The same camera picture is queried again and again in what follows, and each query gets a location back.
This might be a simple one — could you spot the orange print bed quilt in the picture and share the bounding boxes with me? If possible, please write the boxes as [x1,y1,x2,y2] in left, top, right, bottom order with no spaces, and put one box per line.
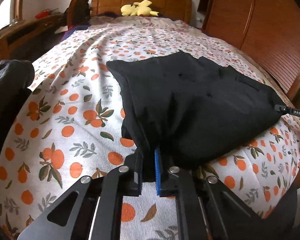
[0,16,300,239]

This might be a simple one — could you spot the folded black garment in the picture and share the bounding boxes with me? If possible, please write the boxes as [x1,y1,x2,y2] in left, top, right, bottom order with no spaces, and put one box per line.
[0,60,34,239]

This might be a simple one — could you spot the window with wooden frame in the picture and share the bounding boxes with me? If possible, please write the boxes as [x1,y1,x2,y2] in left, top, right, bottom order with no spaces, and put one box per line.
[0,0,23,29]

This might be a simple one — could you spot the wooden headboard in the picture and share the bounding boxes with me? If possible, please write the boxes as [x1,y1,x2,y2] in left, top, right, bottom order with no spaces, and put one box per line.
[90,0,193,25]

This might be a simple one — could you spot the long wooden desk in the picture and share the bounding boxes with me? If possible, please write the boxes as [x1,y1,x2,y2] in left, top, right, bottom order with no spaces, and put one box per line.
[0,13,64,62]

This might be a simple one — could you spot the red bowl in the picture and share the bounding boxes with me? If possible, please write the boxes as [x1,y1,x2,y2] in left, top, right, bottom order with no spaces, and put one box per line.
[35,10,50,20]

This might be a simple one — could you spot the wooden louvred wardrobe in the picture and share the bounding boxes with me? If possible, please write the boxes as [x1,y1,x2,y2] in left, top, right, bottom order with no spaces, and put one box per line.
[203,0,300,100]

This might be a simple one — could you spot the large black coat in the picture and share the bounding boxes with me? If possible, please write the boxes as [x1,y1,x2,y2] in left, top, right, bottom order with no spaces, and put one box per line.
[106,51,283,182]

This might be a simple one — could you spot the wooden chair with bag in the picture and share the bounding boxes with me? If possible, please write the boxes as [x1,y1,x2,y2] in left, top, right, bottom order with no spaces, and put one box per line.
[64,0,91,30]

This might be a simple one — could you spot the yellow plush toy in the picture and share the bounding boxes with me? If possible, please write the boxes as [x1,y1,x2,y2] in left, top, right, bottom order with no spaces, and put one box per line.
[121,0,159,17]

